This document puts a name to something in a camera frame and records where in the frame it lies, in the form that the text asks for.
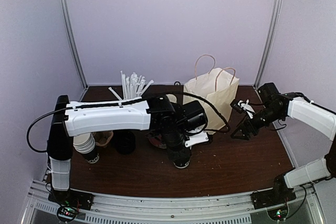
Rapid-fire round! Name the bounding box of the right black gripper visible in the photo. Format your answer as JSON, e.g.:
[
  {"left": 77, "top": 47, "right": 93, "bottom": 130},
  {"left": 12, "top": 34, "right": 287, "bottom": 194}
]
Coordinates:
[{"left": 230, "top": 106, "right": 284, "bottom": 141}]

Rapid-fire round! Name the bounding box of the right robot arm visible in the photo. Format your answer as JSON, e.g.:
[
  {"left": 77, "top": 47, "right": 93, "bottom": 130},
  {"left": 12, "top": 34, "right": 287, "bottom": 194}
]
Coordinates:
[{"left": 230, "top": 82, "right": 335, "bottom": 204}]

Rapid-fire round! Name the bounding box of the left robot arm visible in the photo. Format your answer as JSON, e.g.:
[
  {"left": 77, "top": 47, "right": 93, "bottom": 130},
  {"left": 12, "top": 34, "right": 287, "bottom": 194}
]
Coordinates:
[{"left": 47, "top": 94, "right": 209, "bottom": 205}]

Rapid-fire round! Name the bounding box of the red floral plate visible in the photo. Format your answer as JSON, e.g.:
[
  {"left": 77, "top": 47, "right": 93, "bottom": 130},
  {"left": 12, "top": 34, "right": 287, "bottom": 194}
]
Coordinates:
[{"left": 146, "top": 132, "right": 166, "bottom": 150}]

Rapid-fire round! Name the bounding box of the cream paper bag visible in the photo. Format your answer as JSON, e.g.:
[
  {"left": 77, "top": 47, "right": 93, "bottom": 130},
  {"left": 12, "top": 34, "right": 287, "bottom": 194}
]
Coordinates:
[{"left": 183, "top": 65, "right": 239, "bottom": 134}]

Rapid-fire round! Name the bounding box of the cream ceramic mug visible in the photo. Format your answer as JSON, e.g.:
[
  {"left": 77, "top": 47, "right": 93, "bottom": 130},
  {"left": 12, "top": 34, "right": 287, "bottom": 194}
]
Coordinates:
[{"left": 166, "top": 94, "right": 177, "bottom": 103}]

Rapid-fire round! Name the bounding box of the stack of black lids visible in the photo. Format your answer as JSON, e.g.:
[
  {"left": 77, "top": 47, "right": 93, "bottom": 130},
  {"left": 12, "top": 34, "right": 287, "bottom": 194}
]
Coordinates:
[{"left": 113, "top": 130, "right": 136, "bottom": 155}]

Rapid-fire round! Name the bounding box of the cardboard cup carrier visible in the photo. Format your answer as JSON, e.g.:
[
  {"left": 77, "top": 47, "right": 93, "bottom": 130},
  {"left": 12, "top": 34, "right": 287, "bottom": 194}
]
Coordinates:
[{"left": 92, "top": 131, "right": 113, "bottom": 148}]

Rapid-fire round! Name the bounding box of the wrapped white straws bundle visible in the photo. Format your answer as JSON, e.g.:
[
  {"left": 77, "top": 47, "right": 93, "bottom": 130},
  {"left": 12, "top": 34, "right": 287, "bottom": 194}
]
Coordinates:
[{"left": 108, "top": 71, "right": 154, "bottom": 101}]

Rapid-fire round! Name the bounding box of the stack of paper cups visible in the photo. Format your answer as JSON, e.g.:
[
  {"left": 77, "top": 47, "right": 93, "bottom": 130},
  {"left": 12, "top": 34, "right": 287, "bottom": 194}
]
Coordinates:
[{"left": 73, "top": 133, "right": 100, "bottom": 164}]

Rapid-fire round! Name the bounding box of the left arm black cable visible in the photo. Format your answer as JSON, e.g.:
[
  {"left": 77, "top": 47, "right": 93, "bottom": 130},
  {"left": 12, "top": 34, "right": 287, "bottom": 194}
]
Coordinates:
[{"left": 27, "top": 91, "right": 232, "bottom": 153}]

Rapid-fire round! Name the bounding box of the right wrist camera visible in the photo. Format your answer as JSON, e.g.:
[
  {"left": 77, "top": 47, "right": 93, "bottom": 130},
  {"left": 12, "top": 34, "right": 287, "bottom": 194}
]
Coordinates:
[{"left": 230, "top": 99, "right": 255, "bottom": 119}]

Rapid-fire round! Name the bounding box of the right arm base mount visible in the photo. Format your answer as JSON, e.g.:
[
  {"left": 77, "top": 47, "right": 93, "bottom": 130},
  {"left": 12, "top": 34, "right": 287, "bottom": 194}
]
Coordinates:
[{"left": 250, "top": 189, "right": 296, "bottom": 222}]

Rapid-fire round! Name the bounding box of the aluminium front rail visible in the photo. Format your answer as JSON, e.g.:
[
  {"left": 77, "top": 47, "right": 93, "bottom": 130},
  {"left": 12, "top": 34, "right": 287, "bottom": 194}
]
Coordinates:
[{"left": 26, "top": 179, "right": 326, "bottom": 224}]

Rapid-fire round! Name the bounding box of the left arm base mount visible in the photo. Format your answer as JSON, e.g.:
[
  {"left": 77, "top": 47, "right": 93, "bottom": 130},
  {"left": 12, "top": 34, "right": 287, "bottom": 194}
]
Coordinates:
[{"left": 48, "top": 189, "right": 94, "bottom": 222}]

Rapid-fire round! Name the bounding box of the right corner metal post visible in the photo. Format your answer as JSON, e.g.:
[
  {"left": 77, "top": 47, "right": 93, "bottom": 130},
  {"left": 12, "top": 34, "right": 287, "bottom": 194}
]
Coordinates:
[{"left": 253, "top": 0, "right": 283, "bottom": 89}]

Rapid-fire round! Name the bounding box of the corner metal post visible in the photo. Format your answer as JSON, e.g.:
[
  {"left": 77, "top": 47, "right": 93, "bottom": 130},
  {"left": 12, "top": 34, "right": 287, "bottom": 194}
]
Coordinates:
[
  {"left": 60, "top": 0, "right": 89, "bottom": 99},
  {"left": 253, "top": 0, "right": 283, "bottom": 89}
]

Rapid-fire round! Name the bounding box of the left corner metal post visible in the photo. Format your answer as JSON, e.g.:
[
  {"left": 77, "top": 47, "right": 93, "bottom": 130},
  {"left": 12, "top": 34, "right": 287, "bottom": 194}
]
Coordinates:
[{"left": 60, "top": 0, "right": 89, "bottom": 99}]

